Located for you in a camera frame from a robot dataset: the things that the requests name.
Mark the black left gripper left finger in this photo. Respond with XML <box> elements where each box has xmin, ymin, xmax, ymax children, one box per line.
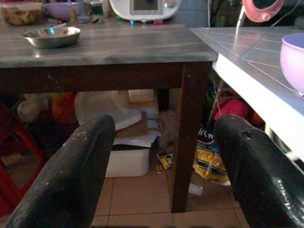
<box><xmin>4</xmin><ymin>114</ymin><xmax>117</xmax><ymax>228</ymax></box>

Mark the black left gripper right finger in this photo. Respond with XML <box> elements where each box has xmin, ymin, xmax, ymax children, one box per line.
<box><xmin>213</xmin><ymin>114</ymin><xmax>304</xmax><ymax>228</ymax></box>

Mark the yellow blue snack bag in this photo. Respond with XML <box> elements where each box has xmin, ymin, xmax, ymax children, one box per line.
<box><xmin>192</xmin><ymin>127</ymin><xmax>231</xmax><ymax>186</ymax></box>

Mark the red plastic stool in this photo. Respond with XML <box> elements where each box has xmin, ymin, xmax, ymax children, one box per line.
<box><xmin>0</xmin><ymin>102</ymin><xmax>48</xmax><ymax>217</ymax></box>

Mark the white plastic box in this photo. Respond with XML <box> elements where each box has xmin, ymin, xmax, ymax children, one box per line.
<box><xmin>104</xmin><ymin>144</ymin><xmax>151</xmax><ymax>178</ymax></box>

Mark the pink cloth bundle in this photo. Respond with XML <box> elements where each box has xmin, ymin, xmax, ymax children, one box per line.
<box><xmin>213</xmin><ymin>97</ymin><xmax>250</xmax><ymax>121</ymax></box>

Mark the white plastic basin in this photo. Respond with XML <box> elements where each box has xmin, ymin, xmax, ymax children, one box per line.
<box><xmin>75</xmin><ymin>90</ymin><xmax>143</xmax><ymax>131</ymax></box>

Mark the brown paper bag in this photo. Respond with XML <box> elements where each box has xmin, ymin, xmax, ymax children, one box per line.
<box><xmin>115</xmin><ymin>111</ymin><xmax>167</xmax><ymax>141</ymax></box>

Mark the small yellow blue packet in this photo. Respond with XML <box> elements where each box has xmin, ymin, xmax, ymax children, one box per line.
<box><xmin>155</xmin><ymin>144</ymin><xmax>175</xmax><ymax>170</ymax></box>

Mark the white tiled table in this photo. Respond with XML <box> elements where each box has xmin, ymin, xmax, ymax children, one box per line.
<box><xmin>189</xmin><ymin>26</ymin><xmax>304</xmax><ymax>164</ymax></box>

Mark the lilac plastic bowl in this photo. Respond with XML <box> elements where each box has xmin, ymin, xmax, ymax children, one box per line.
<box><xmin>280</xmin><ymin>32</ymin><xmax>304</xmax><ymax>95</ymax></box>
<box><xmin>44</xmin><ymin>1</ymin><xmax>80</xmax><ymax>21</ymax></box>

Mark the dark wooden table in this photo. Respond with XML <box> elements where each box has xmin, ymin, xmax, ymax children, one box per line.
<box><xmin>0</xmin><ymin>18</ymin><xmax>219</xmax><ymax>214</ymax></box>

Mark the stainless steel bowl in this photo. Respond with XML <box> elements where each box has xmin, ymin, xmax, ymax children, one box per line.
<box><xmin>20</xmin><ymin>26</ymin><xmax>82</xmax><ymax>49</ymax></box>

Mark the clear food container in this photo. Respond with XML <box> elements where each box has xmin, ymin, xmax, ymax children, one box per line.
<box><xmin>0</xmin><ymin>2</ymin><xmax>44</xmax><ymax>26</ymax></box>

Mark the pink round plastic object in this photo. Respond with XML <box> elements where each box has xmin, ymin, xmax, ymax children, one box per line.
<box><xmin>242</xmin><ymin>0</ymin><xmax>285</xmax><ymax>23</ymax></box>

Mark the white kitchen appliance with screen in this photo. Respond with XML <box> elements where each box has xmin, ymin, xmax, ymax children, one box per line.
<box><xmin>109</xmin><ymin>0</ymin><xmax>182</xmax><ymax>22</ymax></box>

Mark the white cable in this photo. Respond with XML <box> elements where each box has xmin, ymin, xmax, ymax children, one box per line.
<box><xmin>235</xmin><ymin>6</ymin><xmax>247</xmax><ymax>36</ymax></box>

